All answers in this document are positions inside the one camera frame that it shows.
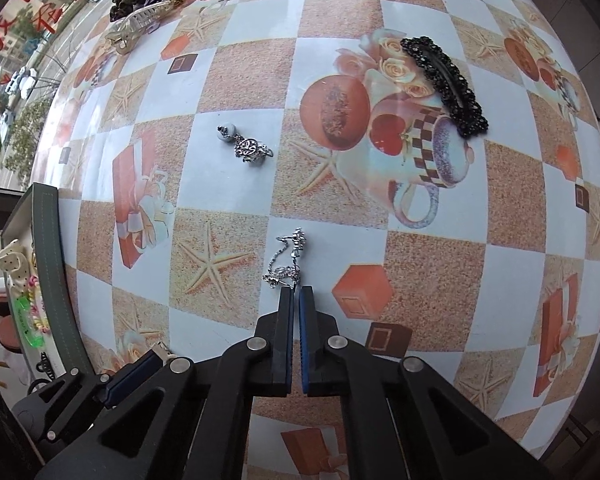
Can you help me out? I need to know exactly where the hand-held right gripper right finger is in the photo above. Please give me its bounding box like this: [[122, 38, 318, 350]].
[[299, 286, 551, 480]]

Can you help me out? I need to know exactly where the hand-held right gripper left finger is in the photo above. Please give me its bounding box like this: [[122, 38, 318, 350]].
[[35, 287, 296, 480]]

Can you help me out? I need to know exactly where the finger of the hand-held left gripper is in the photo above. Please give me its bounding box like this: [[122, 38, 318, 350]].
[[94, 349, 164, 408], [27, 369, 107, 413]]

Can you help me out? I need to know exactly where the small black claw clip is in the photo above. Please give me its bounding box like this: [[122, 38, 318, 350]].
[[33, 351, 57, 382]]

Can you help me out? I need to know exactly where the green plastic bangle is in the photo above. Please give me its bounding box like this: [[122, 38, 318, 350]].
[[14, 296, 46, 354]]

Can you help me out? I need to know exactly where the silver chain earring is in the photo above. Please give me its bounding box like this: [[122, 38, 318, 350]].
[[261, 227, 309, 289]]

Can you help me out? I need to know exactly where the pastel bead bracelet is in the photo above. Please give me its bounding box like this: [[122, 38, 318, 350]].
[[25, 274, 49, 334]]

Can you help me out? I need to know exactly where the grey box with white inside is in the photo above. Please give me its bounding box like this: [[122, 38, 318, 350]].
[[0, 182, 97, 386]]

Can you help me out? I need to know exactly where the cream polka dot scrunchie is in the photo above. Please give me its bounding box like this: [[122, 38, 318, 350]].
[[0, 239, 37, 302]]

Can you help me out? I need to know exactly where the brown round stool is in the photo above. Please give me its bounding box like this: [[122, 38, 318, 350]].
[[0, 319, 22, 352]]

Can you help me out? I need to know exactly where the checkered printed tablecloth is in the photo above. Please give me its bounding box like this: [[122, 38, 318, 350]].
[[30, 0, 600, 480]]

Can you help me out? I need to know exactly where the silver pendant earring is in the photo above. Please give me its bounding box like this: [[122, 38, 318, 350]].
[[215, 123, 276, 166]]

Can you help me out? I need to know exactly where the black beaded hair clip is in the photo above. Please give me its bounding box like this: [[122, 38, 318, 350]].
[[399, 35, 490, 140]]

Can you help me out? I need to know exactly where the clear claw clip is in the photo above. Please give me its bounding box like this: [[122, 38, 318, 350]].
[[104, 2, 169, 56]]

